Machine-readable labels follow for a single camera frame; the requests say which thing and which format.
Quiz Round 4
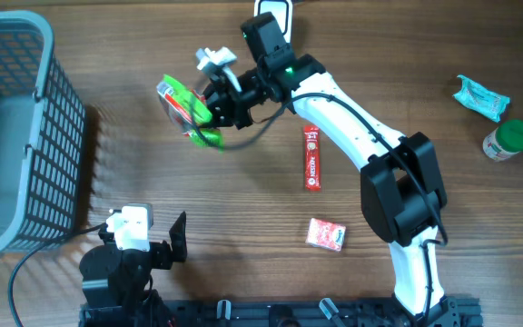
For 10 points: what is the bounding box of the light blue tissue pack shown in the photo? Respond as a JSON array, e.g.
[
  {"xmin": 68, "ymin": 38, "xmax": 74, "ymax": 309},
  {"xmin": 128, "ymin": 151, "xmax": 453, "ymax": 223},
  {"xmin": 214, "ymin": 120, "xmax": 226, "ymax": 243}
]
[{"xmin": 453, "ymin": 74, "xmax": 511, "ymax": 123}]

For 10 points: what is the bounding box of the green Haribo candy bag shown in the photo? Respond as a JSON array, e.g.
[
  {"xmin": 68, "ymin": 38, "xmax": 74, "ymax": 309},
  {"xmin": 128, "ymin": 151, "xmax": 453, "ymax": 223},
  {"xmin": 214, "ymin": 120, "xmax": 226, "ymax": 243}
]
[{"xmin": 156, "ymin": 74, "xmax": 224, "ymax": 152}]

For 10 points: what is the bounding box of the grey mesh shopping basket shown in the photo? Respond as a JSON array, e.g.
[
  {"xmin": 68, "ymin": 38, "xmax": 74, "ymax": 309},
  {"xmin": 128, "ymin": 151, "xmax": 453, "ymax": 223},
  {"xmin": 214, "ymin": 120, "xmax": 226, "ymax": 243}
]
[{"xmin": 0, "ymin": 10, "xmax": 87, "ymax": 254}]

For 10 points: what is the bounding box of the white barcode scanner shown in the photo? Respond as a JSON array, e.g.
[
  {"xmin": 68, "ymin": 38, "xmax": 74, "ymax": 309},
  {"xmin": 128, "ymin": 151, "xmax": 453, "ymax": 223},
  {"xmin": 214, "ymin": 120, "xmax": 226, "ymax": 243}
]
[{"xmin": 253, "ymin": 0, "xmax": 293, "ymax": 43}]

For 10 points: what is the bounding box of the green lid plastic jar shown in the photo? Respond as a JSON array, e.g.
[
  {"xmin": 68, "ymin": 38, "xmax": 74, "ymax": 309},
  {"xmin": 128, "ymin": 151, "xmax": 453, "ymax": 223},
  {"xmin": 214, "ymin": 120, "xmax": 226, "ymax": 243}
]
[{"xmin": 482, "ymin": 119, "xmax": 523, "ymax": 162}]

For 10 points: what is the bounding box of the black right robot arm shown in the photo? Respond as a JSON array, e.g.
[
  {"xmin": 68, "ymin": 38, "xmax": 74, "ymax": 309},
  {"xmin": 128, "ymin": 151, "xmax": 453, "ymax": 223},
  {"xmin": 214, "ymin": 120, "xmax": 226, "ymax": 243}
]
[{"xmin": 196, "ymin": 13, "xmax": 448, "ymax": 326}]

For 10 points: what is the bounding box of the small red candy bar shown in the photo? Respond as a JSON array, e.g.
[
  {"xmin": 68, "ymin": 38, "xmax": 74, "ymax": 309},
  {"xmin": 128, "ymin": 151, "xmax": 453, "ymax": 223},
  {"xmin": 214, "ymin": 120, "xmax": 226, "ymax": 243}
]
[{"xmin": 303, "ymin": 125, "xmax": 321, "ymax": 192}]

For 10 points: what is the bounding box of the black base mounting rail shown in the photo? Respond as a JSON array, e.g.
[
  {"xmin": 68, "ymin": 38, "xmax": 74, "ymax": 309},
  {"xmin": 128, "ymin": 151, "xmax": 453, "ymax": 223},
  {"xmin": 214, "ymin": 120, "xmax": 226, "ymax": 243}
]
[{"xmin": 79, "ymin": 296, "xmax": 484, "ymax": 327}]

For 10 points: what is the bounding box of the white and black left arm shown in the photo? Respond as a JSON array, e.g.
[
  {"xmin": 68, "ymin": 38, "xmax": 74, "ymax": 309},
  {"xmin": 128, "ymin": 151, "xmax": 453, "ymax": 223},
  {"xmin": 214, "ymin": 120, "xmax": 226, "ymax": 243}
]
[{"xmin": 79, "ymin": 213, "xmax": 187, "ymax": 327}]

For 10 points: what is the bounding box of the red snack packet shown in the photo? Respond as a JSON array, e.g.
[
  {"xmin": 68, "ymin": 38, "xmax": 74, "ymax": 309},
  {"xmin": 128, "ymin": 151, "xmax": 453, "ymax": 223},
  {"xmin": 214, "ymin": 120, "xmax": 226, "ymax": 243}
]
[{"xmin": 305, "ymin": 218, "xmax": 346, "ymax": 252}]

